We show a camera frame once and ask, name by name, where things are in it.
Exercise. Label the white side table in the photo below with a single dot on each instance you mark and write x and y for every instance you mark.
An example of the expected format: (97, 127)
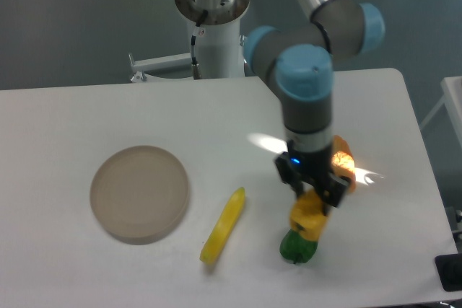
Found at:
(451, 100)

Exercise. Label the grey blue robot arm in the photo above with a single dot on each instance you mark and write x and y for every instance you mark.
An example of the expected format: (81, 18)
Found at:
(297, 66)

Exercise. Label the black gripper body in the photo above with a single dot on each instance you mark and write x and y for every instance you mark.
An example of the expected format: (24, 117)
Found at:
(315, 169)

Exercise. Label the orange toy bread slice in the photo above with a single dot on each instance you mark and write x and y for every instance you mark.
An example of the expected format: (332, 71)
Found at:
(342, 161)

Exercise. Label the beige round plate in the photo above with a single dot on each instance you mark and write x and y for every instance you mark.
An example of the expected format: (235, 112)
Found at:
(140, 194)

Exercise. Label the yellow toy bell pepper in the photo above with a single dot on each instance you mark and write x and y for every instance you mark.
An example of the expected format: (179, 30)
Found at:
(307, 217)

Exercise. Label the black device at edge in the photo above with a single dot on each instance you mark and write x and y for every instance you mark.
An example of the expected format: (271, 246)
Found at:
(449, 271)

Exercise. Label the green toy bell pepper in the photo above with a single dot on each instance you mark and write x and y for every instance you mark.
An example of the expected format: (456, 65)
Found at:
(296, 249)

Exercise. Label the yellow toy corn cob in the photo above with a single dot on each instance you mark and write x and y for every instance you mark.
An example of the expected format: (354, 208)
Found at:
(223, 228)

